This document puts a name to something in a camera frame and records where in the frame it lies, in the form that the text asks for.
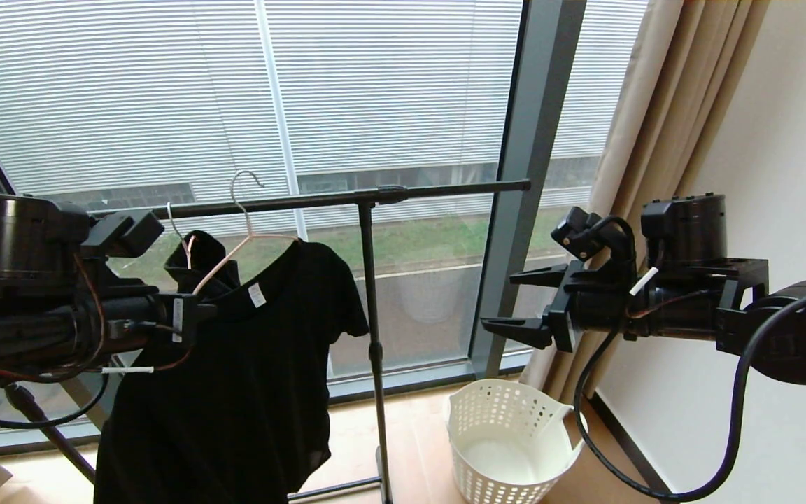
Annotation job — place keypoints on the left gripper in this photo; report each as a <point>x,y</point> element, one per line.
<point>81,325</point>

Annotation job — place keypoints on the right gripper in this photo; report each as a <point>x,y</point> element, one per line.
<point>627,311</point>

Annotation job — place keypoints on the black shorts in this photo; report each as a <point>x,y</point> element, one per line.
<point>200,259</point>

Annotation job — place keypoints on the pink clothes hanger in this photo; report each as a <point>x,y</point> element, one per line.
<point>173,224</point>
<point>248,231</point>

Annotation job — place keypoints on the black garment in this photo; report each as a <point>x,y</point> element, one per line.
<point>249,392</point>

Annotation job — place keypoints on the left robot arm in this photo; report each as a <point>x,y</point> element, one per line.
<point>25,238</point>

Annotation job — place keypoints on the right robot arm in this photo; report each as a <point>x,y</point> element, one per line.
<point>795,336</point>

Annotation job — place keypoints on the white laundry basket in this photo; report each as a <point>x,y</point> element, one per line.
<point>494,413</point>

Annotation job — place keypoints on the black clothes rack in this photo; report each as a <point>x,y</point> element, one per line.
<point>375,192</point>

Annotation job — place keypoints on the window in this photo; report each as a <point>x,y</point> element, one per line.
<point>536,105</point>

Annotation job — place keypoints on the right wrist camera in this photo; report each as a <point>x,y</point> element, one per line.
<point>585,234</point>

